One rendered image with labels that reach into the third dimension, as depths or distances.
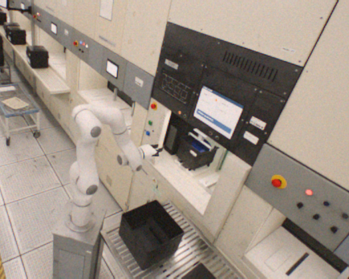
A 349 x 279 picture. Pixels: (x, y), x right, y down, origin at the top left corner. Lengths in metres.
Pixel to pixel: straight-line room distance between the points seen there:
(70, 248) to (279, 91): 1.48
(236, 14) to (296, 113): 0.56
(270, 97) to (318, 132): 0.24
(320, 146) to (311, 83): 0.27
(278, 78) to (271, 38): 0.18
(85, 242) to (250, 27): 1.49
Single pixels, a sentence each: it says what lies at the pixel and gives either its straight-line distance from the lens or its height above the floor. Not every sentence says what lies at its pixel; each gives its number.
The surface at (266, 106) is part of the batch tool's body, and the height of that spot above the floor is 1.73.
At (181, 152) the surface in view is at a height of 1.01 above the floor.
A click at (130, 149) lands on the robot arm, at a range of 1.49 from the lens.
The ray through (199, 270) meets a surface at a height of 0.86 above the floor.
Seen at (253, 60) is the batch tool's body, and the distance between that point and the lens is 1.43.
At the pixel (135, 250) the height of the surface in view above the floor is 0.83.
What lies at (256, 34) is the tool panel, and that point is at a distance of 1.43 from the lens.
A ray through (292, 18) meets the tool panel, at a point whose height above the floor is 2.12.
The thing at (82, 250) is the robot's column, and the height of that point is 0.66.
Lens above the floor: 2.19
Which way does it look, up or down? 29 degrees down
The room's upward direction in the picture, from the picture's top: 10 degrees clockwise
